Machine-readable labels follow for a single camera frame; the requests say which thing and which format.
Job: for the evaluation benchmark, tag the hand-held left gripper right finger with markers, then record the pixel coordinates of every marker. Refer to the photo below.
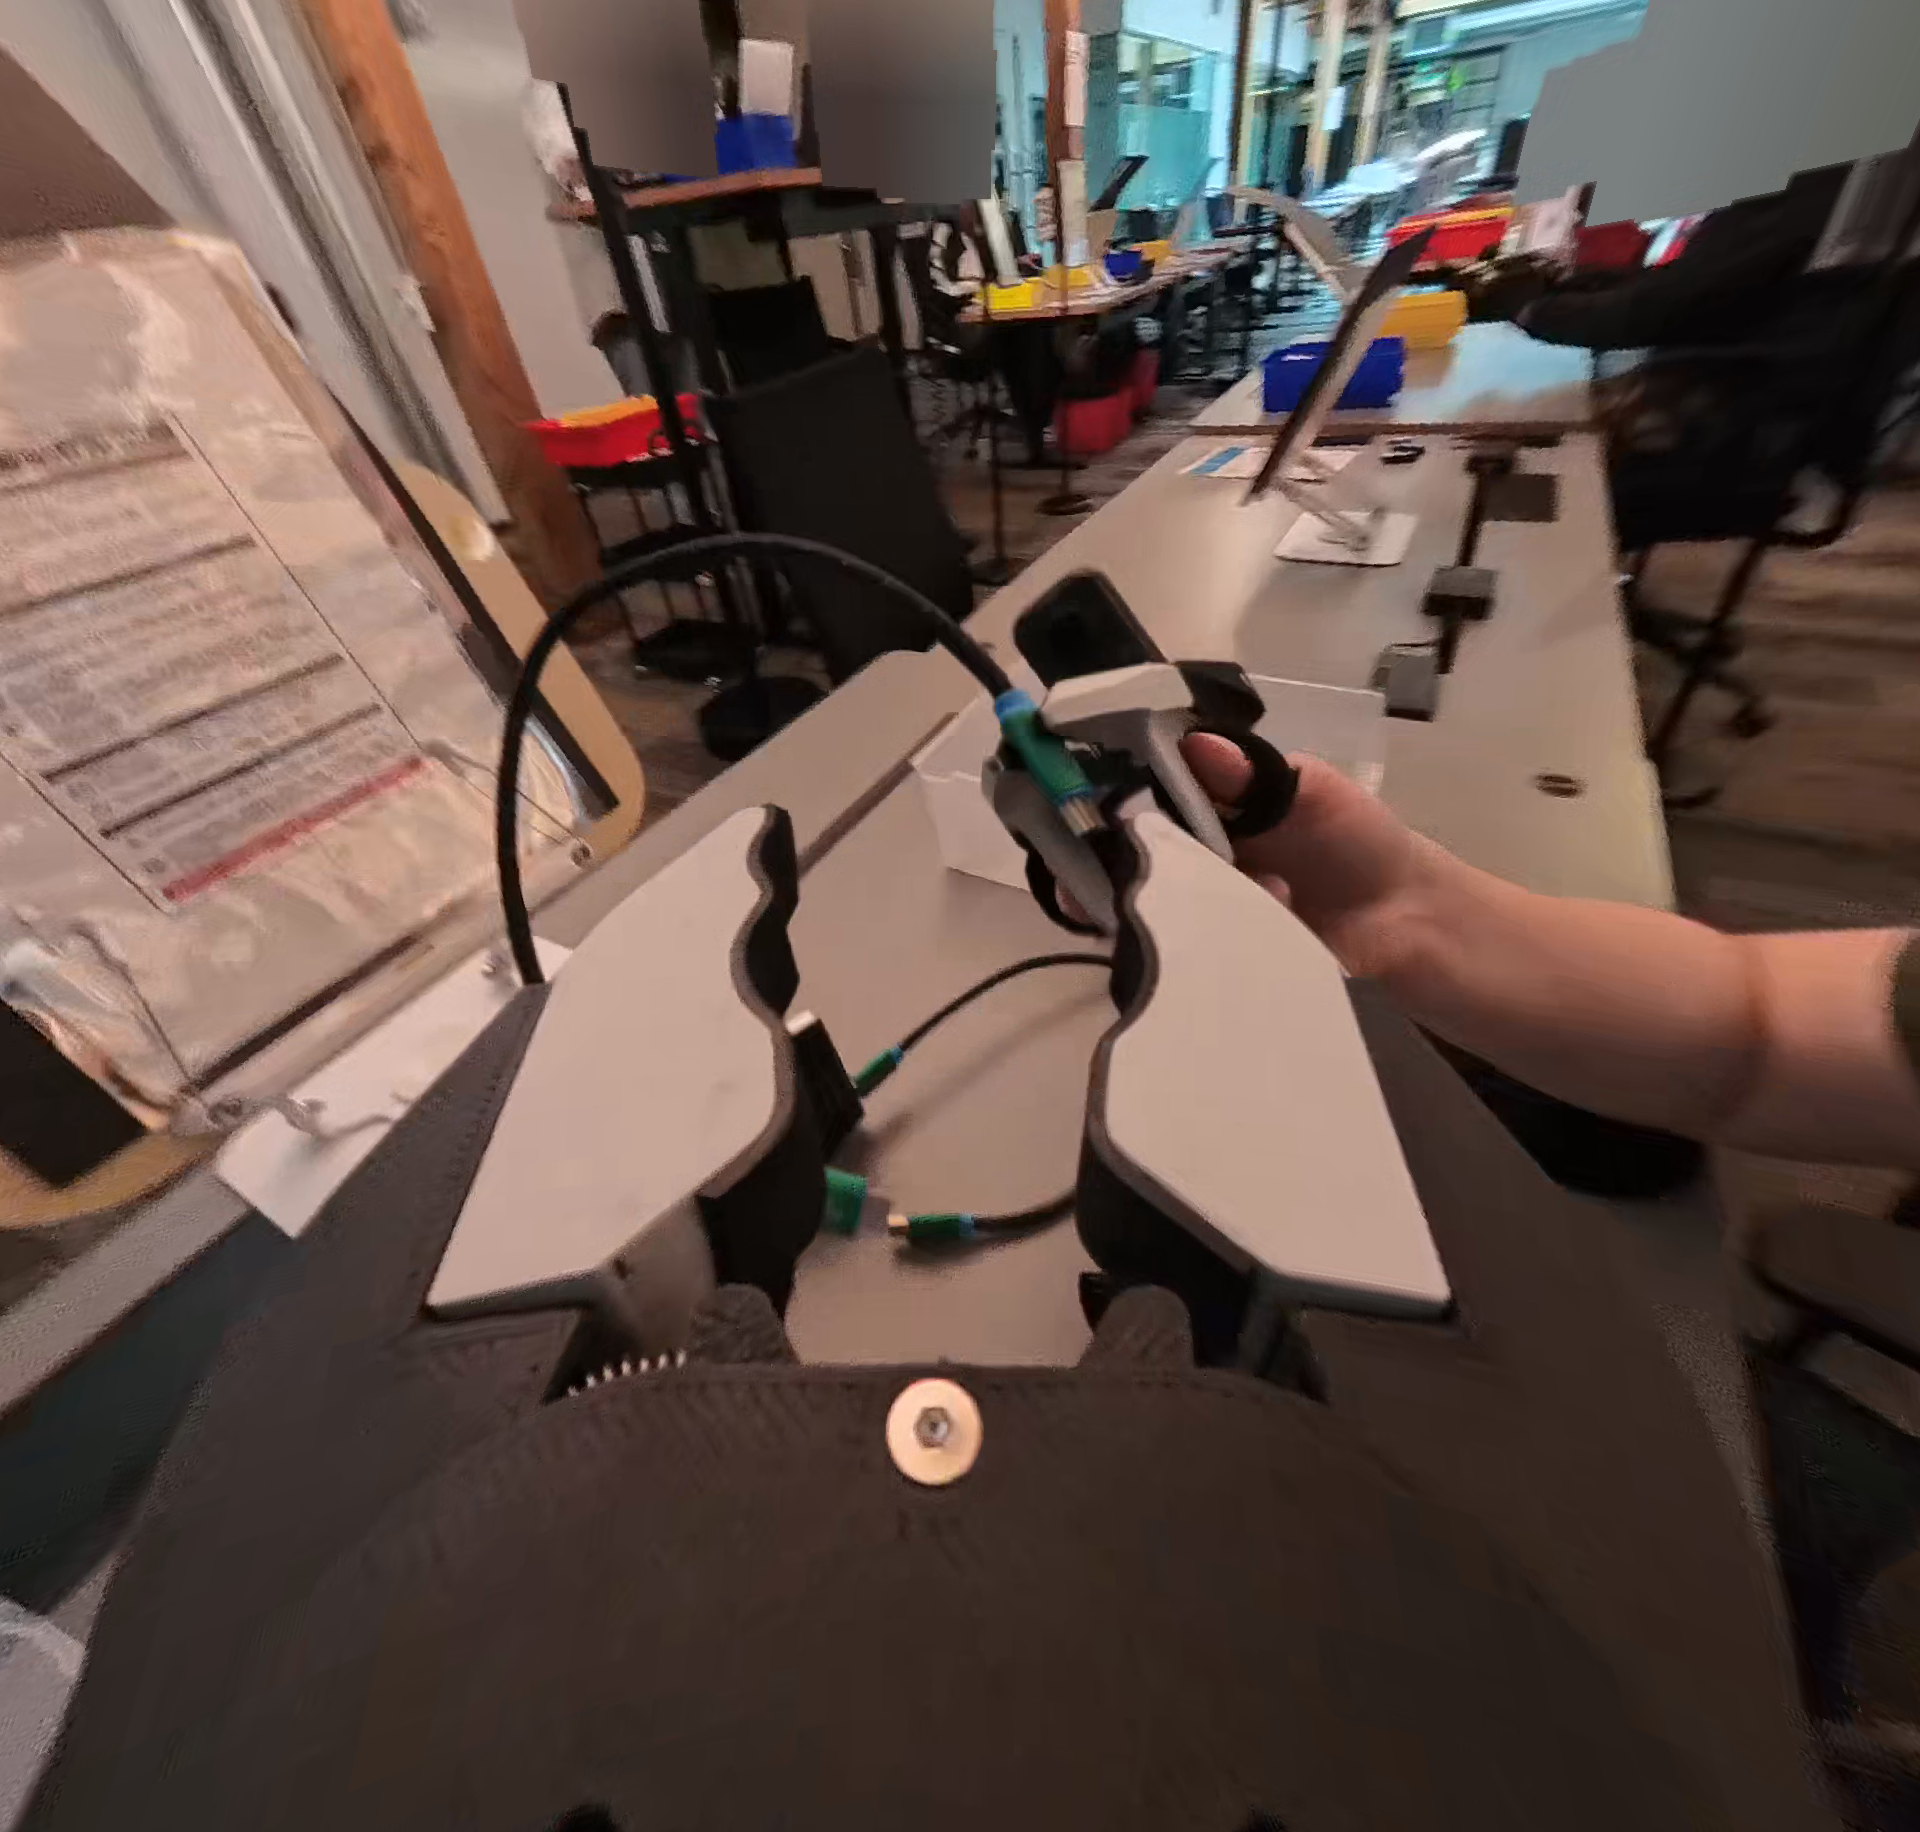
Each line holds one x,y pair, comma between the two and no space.
1275,1097

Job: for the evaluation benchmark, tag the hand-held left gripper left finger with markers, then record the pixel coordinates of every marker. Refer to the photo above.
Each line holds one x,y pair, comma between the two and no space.
630,1097

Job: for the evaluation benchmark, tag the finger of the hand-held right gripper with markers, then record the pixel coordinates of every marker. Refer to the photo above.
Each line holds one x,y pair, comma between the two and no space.
1059,851

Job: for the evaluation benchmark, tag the clear plastic storage bin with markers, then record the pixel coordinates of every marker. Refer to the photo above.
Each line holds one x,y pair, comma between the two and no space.
952,813

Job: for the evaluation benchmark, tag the silver hdmi switch box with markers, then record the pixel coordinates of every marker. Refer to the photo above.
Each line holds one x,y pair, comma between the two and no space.
829,1090

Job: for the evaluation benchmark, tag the person's right forearm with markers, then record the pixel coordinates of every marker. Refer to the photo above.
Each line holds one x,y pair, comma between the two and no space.
1650,1006

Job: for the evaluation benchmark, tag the person's right hand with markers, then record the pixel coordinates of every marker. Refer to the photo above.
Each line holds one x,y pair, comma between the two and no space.
1350,872

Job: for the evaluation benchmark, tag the blue storage bin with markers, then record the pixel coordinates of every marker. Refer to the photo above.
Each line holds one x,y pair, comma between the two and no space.
754,144
1290,376

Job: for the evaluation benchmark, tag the grey table power box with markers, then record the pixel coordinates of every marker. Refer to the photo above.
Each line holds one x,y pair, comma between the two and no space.
1407,681
1459,590

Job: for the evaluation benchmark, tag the tablet on white stand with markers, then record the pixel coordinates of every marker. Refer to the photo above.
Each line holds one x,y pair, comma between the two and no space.
1343,363

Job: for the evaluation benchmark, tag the yellow storage bin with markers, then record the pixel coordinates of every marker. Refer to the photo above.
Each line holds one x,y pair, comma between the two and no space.
1424,316

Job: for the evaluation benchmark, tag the red storage bin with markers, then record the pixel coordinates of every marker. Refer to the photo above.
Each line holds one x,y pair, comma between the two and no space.
1440,234
600,436

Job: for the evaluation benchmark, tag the black rack wooden top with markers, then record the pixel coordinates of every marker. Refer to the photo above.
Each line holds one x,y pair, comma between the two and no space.
660,195

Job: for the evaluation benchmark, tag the acrylic sign holder printed sheet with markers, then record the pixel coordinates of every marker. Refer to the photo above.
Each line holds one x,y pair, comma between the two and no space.
195,663

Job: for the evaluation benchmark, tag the wooden support post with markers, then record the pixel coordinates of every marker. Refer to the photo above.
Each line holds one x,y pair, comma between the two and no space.
405,212
1062,32

